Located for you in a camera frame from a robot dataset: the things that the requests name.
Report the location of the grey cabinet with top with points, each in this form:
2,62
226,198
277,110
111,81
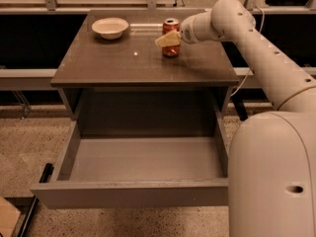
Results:
127,88

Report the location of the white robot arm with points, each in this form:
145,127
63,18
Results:
272,156

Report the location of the white paper bowl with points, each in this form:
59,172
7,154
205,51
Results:
110,28

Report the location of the black table leg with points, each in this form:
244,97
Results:
239,107

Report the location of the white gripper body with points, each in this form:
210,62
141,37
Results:
188,33

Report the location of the red coke can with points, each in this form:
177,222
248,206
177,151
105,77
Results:
169,25

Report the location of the open grey top drawer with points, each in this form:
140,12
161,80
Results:
130,149

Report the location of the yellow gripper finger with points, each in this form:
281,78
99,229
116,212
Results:
170,39

